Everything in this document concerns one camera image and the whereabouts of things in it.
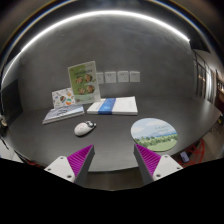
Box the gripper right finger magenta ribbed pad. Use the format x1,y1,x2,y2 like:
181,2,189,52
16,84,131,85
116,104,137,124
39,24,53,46
134,144,182,185

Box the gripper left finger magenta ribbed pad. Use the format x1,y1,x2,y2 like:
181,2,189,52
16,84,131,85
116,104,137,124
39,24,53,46
45,145,95,186

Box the white and black computer mouse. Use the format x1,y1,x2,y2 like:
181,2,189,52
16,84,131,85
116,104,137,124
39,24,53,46
74,121,96,136

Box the glass door frame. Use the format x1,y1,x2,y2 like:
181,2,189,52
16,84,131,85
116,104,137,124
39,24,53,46
192,50,216,103

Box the green upright picture book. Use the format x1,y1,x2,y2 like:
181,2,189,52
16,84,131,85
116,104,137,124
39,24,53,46
68,61,101,104

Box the white book with blue band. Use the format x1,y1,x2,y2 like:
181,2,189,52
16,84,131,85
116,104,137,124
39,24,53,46
87,96,138,115

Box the red orange stool frame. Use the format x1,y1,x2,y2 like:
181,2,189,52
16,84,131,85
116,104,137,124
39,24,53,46
177,139,205,167

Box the curved ceiling light strip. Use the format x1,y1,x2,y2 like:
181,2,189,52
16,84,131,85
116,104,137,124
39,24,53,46
1,10,194,95

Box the white wall socket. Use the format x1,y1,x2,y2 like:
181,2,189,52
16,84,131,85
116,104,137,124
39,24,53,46
117,71,129,82
130,71,140,82
97,72,104,84
105,71,117,83

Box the round landscape mouse pad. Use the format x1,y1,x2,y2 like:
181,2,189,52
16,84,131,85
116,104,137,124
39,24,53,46
131,118,178,152

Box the small colourful picture card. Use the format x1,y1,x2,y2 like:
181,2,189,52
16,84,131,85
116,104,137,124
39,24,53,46
52,88,75,108

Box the grey patterned book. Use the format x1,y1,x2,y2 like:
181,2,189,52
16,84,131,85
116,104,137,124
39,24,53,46
42,105,84,124

